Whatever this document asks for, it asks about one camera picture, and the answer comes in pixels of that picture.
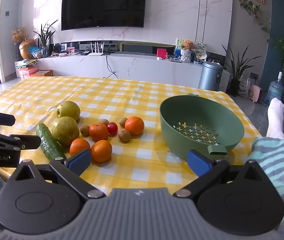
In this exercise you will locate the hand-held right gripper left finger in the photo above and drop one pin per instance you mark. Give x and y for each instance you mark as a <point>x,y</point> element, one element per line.
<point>78,161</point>

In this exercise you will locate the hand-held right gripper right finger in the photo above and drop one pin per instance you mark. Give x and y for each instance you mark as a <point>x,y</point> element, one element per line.
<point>198,163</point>

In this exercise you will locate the round orange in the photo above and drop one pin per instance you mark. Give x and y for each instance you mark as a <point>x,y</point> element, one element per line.
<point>78,145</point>
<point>98,131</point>
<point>101,151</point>
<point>134,125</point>

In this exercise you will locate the green cucumber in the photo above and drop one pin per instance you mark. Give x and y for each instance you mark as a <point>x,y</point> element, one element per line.
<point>49,142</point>

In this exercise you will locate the brown kiwi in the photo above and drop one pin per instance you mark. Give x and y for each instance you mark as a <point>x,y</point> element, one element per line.
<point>84,130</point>
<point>104,121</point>

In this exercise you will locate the yellow green pear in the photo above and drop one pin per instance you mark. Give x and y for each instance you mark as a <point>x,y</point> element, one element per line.
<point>68,111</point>
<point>65,130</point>

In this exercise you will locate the green colander bowl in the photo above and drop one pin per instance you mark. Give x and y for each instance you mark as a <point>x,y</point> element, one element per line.
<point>173,140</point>

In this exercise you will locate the red cherry tomato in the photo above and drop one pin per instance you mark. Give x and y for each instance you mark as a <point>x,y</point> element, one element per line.
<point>112,128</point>

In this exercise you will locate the stack of orange boxes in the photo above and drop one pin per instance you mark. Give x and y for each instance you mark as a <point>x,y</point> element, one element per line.
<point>32,72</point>

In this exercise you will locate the golden gourd ornament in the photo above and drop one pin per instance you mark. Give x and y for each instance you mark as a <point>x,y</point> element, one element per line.
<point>27,48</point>

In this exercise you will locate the blue snack packet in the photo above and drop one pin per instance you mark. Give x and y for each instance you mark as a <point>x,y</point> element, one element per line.
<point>35,51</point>

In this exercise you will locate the striped fleece pajama leg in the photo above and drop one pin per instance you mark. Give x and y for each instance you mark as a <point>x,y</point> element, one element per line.
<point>279,160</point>

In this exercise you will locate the dried flower bunch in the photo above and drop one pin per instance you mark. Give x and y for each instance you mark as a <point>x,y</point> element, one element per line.
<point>18,35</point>

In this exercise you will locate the yellow checked tablecloth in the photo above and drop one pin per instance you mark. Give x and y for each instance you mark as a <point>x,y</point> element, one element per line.
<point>142,97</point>

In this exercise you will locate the grey metal trash can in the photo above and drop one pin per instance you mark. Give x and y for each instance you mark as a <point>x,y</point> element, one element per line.
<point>210,77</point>

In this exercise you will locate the white plastic bag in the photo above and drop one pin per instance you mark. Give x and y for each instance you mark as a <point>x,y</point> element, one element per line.
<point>244,87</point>

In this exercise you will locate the green plant in glass vase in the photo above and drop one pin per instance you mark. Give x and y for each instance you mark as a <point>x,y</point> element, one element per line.
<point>44,40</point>

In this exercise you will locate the small pink heater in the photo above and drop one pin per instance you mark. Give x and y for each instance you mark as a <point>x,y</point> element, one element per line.
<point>255,93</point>

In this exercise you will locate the person's white sock foot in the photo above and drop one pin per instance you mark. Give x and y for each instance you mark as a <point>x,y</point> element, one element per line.
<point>275,117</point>

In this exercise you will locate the tall leafy potted plant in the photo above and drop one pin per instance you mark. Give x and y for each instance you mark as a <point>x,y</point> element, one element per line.
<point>235,80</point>

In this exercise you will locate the small pink photo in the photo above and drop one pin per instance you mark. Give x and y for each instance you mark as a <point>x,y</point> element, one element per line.
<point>71,50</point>

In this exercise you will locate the blue water jug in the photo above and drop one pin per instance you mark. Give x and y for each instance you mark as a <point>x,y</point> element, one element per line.
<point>274,90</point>

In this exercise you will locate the white router with antennas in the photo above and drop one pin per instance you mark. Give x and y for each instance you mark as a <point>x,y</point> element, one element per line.
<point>96,51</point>

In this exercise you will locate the round printed paper fan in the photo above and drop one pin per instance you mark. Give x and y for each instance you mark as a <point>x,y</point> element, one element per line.
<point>200,50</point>

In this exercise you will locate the red box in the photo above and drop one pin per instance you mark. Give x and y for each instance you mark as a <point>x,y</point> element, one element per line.
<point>162,53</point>

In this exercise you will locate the brown teddy bear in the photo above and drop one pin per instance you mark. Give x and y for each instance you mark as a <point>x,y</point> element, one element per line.
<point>188,45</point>

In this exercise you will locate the colourful picture card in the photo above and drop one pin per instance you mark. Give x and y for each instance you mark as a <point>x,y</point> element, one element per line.
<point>179,45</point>

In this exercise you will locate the hanging vine plant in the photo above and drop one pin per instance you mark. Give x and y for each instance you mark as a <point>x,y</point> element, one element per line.
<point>253,8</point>

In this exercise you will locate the black wall television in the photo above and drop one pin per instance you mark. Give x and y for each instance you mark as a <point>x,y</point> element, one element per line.
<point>104,3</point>

